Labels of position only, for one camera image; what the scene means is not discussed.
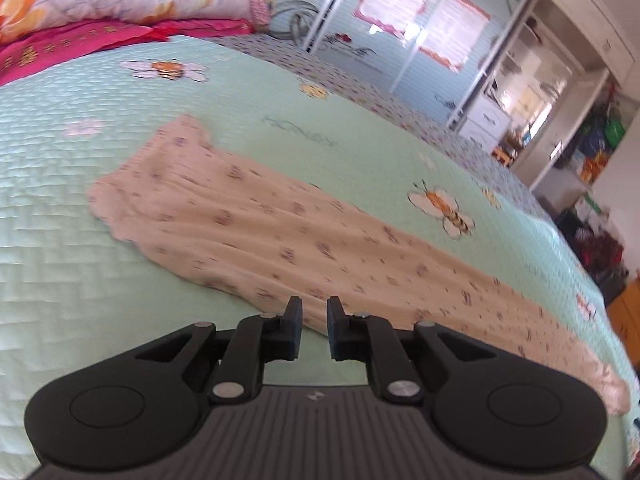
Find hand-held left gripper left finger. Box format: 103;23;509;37
134;296;303;405

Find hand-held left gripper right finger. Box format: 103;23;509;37
326;296;496;405

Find pink patterned cloth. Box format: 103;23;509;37
87;114;632;417

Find pile of dark red clothes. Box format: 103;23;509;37
570;220;626;271

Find green bee-print quilt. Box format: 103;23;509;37
0;35;640;480

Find wooden dining chair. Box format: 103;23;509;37
492;130;518;166

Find white drawer shelf unit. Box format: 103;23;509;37
457;0;611;153

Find green white cardboard box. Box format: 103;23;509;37
575;192;603;221

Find black armchair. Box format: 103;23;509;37
555;207;631;301

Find wooden desk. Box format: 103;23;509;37
607;277;640;356

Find sliding-door wardrobe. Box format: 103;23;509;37
250;0;636;126

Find white room door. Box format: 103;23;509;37
515;75;611;191

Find orange-framed poster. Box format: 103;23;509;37
417;0;491;73

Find cluster of hanging bags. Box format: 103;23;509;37
555;85;631;183

